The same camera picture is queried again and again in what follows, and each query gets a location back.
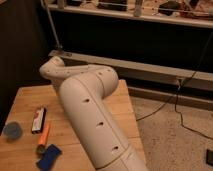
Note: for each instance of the wooden shelf with clutter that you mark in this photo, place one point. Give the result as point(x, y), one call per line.
point(194, 13)

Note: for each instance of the orange marker pen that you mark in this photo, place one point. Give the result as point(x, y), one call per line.
point(40, 150)

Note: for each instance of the blue rectangular sponge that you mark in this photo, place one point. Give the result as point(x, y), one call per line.
point(49, 158)

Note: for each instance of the metal stand pole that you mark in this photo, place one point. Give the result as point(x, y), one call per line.
point(58, 45)

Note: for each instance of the red and black box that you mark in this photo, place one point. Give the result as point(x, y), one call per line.
point(38, 120)

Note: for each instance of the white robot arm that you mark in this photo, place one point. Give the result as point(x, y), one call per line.
point(81, 91)

